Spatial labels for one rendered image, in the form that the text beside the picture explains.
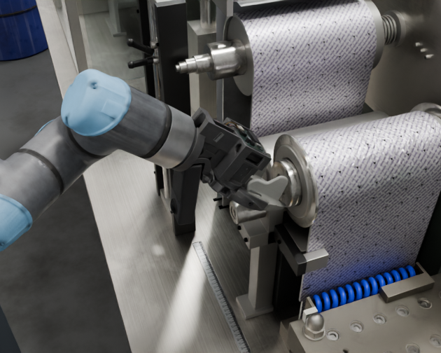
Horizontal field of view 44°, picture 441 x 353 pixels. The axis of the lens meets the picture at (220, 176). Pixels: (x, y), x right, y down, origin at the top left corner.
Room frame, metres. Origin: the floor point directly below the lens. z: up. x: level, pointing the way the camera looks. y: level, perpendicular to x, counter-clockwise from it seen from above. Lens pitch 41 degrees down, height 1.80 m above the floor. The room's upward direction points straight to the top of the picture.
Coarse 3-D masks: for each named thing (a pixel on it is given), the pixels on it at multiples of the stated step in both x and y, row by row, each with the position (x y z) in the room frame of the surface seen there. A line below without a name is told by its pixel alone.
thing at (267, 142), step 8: (376, 112) 0.85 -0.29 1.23; (336, 120) 0.82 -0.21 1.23; (344, 120) 0.82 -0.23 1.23; (352, 120) 0.81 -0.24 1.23; (360, 120) 0.81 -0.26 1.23; (368, 120) 0.81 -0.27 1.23; (304, 128) 0.80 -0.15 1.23; (312, 128) 0.79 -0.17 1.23; (320, 128) 0.79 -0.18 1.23; (328, 128) 0.79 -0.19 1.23; (336, 128) 0.79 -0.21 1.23; (264, 136) 0.78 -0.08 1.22; (272, 136) 0.77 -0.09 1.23; (296, 136) 0.77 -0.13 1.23; (304, 136) 0.77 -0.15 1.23; (264, 144) 0.74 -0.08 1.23; (272, 144) 0.74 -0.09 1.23; (272, 152) 0.73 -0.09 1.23; (272, 160) 0.71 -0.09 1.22; (264, 176) 0.73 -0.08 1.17
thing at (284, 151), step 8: (440, 120) 0.71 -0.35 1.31; (280, 152) 0.67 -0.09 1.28; (288, 152) 0.64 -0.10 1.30; (296, 160) 0.62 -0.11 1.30; (304, 176) 0.59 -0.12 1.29; (304, 184) 0.59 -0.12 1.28; (304, 192) 0.59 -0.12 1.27; (304, 200) 0.58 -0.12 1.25; (288, 208) 0.62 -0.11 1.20; (296, 208) 0.60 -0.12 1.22; (304, 208) 0.58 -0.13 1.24; (296, 216) 0.60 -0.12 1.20
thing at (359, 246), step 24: (360, 216) 0.60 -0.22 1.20; (384, 216) 0.62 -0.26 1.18; (408, 216) 0.64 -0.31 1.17; (312, 240) 0.57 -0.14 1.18; (336, 240) 0.59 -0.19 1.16; (360, 240) 0.61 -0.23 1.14; (384, 240) 0.62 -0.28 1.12; (408, 240) 0.64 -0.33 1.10; (336, 264) 0.59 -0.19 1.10; (360, 264) 0.61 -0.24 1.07; (384, 264) 0.63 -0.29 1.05; (408, 264) 0.65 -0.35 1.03; (312, 288) 0.58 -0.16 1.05; (336, 288) 0.60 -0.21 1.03
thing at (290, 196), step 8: (280, 160) 0.64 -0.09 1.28; (288, 160) 0.63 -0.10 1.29; (272, 168) 0.65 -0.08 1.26; (280, 168) 0.63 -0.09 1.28; (288, 168) 0.62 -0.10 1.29; (296, 168) 0.62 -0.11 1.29; (272, 176) 0.65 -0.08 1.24; (288, 176) 0.60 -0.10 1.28; (296, 176) 0.61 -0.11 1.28; (288, 184) 0.60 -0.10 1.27; (296, 184) 0.60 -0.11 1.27; (288, 192) 0.60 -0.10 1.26; (296, 192) 0.59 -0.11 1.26; (280, 200) 0.62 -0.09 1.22; (288, 200) 0.60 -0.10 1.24; (296, 200) 0.59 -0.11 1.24
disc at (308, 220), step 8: (280, 136) 0.68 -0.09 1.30; (288, 136) 0.66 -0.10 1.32; (280, 144) 0.68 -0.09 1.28; (288, 144) 0.65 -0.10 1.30; (296, 144) 0.63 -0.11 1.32; (296, 152) 0.63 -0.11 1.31; (304, 152) 0.61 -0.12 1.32; (304, 160) 0.60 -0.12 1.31; (304, 168) 0.60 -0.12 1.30; (312, 168) 0.59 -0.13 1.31; (312, 176) 0.58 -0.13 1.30; (312, 184) 0.58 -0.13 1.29; (312, 192) 0.57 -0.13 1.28; (312, 200) 0.57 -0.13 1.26; (312, 208) 0.57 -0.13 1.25; (304, 216) 0.58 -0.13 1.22; (312, 216) 0.57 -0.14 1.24; (304, 224) 0.58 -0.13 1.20; (312, 224) 0.57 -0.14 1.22
